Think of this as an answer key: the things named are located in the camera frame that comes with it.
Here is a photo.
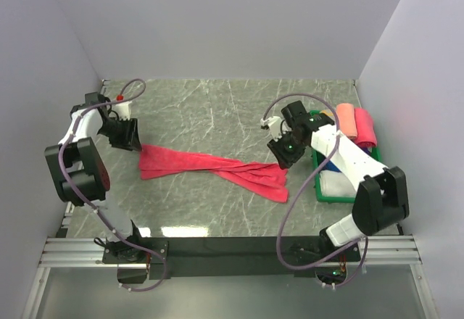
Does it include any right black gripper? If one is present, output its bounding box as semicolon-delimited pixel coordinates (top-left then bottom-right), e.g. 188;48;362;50
267;130;307;170

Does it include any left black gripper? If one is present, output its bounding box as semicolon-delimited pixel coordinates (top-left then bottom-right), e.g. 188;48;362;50
99;116;143;151

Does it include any red towel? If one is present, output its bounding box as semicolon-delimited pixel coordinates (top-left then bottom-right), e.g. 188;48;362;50
138;144;289;203

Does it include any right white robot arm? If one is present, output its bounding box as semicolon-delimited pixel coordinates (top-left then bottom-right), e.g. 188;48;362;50
260;101;410;260

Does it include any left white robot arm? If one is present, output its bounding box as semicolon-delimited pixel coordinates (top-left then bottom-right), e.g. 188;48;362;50
44;92;146;262

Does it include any blue towel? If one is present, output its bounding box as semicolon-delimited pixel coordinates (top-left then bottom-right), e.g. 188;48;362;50
324;161;341;173

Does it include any white rolled towel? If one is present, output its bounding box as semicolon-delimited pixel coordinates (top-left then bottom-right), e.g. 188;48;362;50
319;170;356;198

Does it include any green plastic bin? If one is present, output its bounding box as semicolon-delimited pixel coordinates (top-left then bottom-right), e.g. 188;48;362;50
310;109;384;204

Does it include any orange rolled towel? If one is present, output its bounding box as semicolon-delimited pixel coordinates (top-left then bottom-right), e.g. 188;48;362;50
336;103;357;140

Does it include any purple towel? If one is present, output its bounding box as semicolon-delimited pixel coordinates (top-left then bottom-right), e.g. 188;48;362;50
360;147;371;156

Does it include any pink rolled towel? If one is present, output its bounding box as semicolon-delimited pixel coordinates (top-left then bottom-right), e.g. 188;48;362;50
355;108;378;148

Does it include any black base beam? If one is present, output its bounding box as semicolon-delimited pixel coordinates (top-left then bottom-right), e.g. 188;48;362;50
101;237;363;286

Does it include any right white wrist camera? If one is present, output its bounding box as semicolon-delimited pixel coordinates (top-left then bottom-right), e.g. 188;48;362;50
260;116;289;141

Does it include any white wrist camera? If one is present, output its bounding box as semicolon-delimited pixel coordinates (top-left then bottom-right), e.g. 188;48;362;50
112;94;132;120
260;116;289;141

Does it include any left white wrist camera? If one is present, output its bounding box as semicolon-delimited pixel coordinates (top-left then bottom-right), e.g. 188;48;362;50
112;94;132;120

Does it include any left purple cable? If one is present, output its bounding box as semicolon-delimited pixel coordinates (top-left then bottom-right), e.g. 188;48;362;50
57;78;170;294

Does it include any purple cable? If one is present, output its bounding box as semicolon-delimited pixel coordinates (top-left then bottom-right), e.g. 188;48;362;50
260;94;369;289
57;78;170;294

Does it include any aluminium rail frame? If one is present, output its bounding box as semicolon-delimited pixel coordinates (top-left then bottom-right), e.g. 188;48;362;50
22;236;439;318

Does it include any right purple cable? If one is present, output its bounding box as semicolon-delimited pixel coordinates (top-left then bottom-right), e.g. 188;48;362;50
260;94;369;289

